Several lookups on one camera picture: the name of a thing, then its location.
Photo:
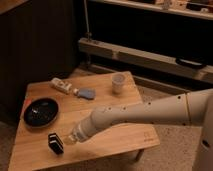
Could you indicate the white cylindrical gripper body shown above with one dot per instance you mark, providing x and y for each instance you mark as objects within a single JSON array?
[{"x": 83, "y": 131}]

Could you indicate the black eraser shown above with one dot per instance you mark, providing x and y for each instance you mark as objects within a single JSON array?
[{"x": 55, "y": 143}]

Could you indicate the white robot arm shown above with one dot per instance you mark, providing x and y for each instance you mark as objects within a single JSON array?
[{"x": 195, "y": 108}]

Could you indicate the translucent plastic cup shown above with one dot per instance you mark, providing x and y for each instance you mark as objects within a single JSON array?
[{"x": 118, "y": 81}]

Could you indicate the white tube bottle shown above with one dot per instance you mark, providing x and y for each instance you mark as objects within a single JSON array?
[{"x": 63, "y": 86}]

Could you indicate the black round plate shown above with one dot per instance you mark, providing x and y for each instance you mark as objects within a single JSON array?
[{"x": 41, "y": 112}]

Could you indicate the metal pole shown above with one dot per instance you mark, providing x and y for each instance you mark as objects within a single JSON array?
[{"x": 88, "y": 32}]

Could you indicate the black handle on ledge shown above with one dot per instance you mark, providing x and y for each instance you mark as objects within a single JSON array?
[{"x": 190, "y": 64}]

